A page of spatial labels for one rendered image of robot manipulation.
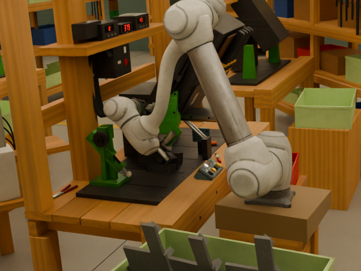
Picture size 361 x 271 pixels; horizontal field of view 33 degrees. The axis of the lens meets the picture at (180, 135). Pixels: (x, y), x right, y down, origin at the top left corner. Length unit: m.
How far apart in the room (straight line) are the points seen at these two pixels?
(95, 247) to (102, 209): 1.70
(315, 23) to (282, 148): 3.86
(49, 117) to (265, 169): 1.10
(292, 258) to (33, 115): 1.20
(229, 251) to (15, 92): 1.08
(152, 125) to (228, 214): 0.49
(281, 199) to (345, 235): 1.98
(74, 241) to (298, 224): 2.42
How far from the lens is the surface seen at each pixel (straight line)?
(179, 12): 2.12
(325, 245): 4.15
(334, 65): 5.93
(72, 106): 2.85
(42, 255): 2.74
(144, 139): 2.49
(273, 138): 2.30
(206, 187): 2.68
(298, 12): 6.51
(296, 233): 2.28
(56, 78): 8.78
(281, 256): 2.01
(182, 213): 2.43
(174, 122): 2.89
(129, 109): 2.54
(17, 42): 2.46
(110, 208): 2.59
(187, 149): 3.21
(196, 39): 2.14
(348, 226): 4.43
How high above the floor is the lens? 1.88
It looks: 16 degrees down
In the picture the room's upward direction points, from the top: 4 degrees counter-clockwise
